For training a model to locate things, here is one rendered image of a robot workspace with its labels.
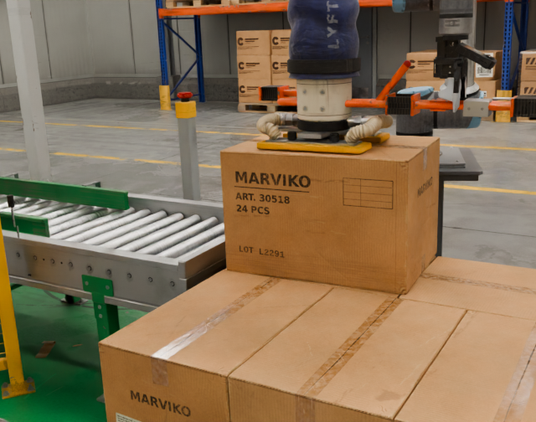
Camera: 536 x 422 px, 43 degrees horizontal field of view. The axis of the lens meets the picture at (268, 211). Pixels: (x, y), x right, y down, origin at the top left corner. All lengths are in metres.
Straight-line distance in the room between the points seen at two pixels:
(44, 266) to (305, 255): 1.01
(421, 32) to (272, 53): 2.27
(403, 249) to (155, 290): 0.82
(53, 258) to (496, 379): 1.60
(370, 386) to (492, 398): 0.26
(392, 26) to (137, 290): 9.06
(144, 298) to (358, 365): 0.93
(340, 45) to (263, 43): 8.45
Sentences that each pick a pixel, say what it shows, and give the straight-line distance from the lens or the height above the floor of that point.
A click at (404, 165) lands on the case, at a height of 0.93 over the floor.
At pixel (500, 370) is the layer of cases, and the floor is 0.54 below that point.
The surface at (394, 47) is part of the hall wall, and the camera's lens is 11.01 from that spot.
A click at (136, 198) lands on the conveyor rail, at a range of 3.11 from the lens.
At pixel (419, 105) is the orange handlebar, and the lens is 2.04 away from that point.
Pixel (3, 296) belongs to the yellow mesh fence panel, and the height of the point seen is 0.39.
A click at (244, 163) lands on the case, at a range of 2.12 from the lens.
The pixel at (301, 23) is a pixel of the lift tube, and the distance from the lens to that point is 2.07.
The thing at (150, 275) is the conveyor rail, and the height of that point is 0.54.
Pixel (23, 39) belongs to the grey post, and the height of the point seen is 1.27.
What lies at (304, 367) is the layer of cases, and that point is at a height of 0.54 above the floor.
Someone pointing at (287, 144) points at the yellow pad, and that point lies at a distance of 2.07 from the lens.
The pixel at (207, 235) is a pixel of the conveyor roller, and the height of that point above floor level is 0.54.
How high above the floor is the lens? 1.32
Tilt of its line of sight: 15 degrees down
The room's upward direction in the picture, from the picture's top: 2 degrees counter-clockwise
